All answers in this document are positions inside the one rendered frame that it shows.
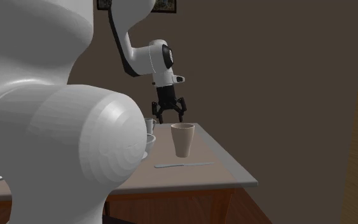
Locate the dark framed wall picture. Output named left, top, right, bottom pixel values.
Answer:
left=96, top=0, right=177, bottom=14

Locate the white mug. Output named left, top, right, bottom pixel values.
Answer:
left=144, top=118, right=158, bottom=135

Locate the beige tall cup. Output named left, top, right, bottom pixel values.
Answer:
left=170, top=122, right=196, bottom=158

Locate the grey table knife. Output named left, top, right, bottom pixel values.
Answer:
left=153, top=162, right=216, bottom=169

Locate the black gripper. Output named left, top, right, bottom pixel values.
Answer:
left=151, top=84, right=188, bottom=125

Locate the wooden table with grey top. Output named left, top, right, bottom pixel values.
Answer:
left=0, top=122, right=273, bottom=224

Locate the white bowl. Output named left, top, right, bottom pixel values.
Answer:
left=146, top=133, right=157, bottom=153

